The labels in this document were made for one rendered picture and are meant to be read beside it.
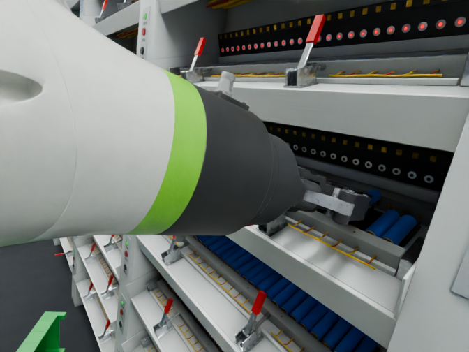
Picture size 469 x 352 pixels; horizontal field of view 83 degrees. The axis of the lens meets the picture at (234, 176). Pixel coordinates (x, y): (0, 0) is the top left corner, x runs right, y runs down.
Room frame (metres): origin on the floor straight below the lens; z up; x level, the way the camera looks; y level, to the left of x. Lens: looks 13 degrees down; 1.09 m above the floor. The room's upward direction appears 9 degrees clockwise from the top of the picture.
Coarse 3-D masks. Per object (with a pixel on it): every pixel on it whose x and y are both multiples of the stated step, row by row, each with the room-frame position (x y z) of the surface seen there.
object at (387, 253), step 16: (288, 224) 0.36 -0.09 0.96; (304, 224) 0.36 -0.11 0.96; (320, 224) 0.33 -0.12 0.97; (336, 224) 0.33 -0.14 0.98; (320, 240) 0.32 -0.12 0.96; (336, 240) 0.32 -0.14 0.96; (352, 240) 0.30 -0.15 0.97; (368, 240) 0.29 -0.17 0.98; (384, 240) 0.29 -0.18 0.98; (352, 256) 0.29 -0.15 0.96; (384, 256) 0.28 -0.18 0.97; (400, 256) 0.26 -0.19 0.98
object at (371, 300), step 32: (416, 192) 0.37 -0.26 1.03; (416, 224) 0.35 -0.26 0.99; (256, 256) 0.36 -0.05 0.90; (288, 256) 0.31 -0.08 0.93; (320, 256) 0.30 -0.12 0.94; (416, 256) 0.26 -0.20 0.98; (320, 288) 0.28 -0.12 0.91; (352, 288) 0.25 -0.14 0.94; (384, 288) 0.25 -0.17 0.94; (352, 320) 0.25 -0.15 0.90; (384, 320) 0.22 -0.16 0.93
